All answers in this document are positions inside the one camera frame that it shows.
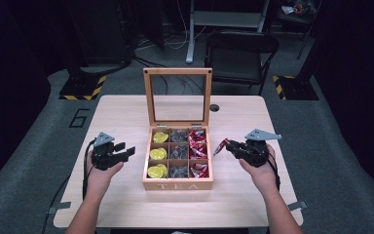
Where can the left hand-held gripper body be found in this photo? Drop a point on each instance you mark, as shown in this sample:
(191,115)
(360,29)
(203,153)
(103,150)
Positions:
(105,156)

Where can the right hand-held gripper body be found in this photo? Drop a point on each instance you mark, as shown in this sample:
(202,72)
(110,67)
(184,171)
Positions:
(254,152)

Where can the single red tea sachet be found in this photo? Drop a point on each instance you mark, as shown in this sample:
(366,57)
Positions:
(220,147)

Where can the group of red tea sachets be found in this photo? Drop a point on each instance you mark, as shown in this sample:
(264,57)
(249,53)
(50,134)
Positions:
(197,145)

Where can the wooden tea box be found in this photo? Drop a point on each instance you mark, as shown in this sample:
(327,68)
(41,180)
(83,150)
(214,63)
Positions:
(175,186)

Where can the person's left hand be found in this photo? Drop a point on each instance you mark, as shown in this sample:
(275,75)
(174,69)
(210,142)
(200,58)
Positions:
(100,178)

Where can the person's right hand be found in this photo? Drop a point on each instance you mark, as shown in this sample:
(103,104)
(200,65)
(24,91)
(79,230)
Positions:
(261,175)

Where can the group of yellow tea packets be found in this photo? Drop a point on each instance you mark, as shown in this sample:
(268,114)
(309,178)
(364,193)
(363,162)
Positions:
(158,153)

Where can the group of dark tea packets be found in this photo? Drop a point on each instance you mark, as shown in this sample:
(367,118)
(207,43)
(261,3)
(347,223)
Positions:
(179,151)

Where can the grey tape strip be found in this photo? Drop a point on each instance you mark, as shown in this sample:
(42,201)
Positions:
(297,205)
(60,205)

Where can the black stand with striped base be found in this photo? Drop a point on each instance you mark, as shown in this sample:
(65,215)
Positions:
(81,87)
(297,87)

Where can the black folding chair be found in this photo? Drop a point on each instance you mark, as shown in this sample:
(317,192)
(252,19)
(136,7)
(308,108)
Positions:
(237,61)

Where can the black cabinet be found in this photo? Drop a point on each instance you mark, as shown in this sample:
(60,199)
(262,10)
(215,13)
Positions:
(100,32)

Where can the clutter on dark shelf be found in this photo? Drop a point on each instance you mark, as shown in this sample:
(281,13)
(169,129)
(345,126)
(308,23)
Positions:
(297,9)

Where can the white desk frame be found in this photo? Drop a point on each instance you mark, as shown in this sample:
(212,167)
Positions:
(222,19)

